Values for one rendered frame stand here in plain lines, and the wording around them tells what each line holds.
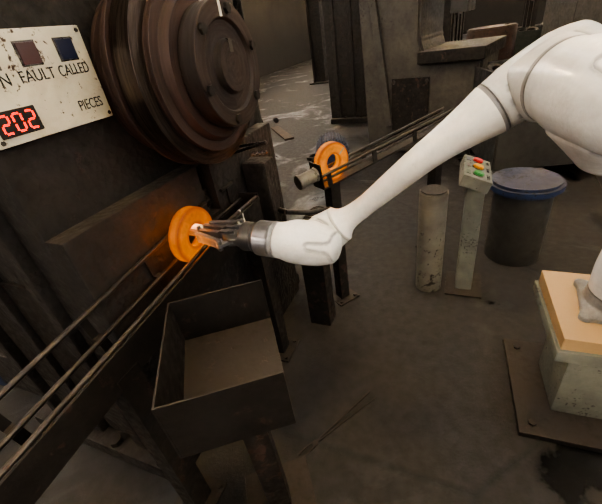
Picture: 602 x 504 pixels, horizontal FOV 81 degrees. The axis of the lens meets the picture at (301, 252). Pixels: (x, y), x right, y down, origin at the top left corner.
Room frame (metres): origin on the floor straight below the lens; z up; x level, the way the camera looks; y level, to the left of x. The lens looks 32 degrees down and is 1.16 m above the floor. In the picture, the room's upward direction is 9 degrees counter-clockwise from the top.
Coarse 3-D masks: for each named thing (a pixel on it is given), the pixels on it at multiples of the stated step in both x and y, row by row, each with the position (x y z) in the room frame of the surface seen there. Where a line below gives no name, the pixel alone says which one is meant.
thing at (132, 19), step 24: (120, 0) 0.90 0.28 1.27; (144, 0) 0.91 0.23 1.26; (120, 24) 0.87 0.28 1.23; (120, 48) 0.86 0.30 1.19; (120, 72) 0.85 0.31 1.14; (144, 72) 0.85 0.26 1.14; (144, 96) 0.83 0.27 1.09; (144, 120) 0.86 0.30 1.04; (168, 120) 0.87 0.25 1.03; (168, 144) 0.88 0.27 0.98
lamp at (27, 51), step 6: (18, 42) 0.78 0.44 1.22; (24, 42) 0.79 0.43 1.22; (30, 42) 0.80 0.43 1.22; (18, 48) 0.77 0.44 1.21; (24, 48) 0.78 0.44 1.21; (30, 48) 0.79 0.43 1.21; (24, 54) 0.78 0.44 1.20; (30, 54) 0.79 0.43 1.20; (36, 54) 0.80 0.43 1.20; (24, 60) 0.77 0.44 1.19; (30, 60) 0.78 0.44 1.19; (36, 60) 0.79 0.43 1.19
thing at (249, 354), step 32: (224, 288) 0.62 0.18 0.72; (256, 288) 0.62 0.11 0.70; (192, 320) 0.60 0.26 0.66; (224, 320) 0.61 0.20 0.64; (256, 320) 0.62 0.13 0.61; (160, 352) 0.46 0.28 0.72; (192, 352) 0.56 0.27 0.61; (224, 352) 0.55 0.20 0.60; (256, 352) 0.53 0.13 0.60; (160, 384) 0.40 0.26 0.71; (192, 384) 0.48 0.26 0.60; (224, 384) 0.47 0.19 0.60; (256, 384) 0.36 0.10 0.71; (160, 416) 0.34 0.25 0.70; (192, 416) 0.35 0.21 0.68; (224, 416) 0.35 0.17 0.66; (256, 416) 0.36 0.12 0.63; (288, 416) 0.37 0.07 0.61; (192, 448) 0.34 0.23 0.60; (256, 448) 0.48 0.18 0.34; (256, 480) 0.57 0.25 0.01; (288, 480) 0.56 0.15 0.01
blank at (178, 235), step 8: (184, 208) 0.87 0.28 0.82; (192, 208) 0.87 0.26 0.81; (200, 208) 0.90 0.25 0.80; (176, 216) 0.84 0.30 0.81; (184, 216) 0.84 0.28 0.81; (192, 216) 0.86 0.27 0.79; (200, 216) 0.89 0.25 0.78; (208, 216) 0.92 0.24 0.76; (176, 224) 0.82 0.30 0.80; (184, 224) 0.83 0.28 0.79; (192, 224) 0.85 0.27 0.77; (168, 232) 0.82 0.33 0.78; (176, 232) 0.81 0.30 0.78; (184, 232) 0.82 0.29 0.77; (168, 240) 0.81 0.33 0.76; (176, 240) 0.80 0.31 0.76; (184, 240) 0.82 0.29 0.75; (176, 248) 0.80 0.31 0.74; (184, 248) 0.81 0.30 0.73; (192, 248) 0.83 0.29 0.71; (176, 256) 0.81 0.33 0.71; (184, 256) 0.80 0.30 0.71; (192, 256) 0.82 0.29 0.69
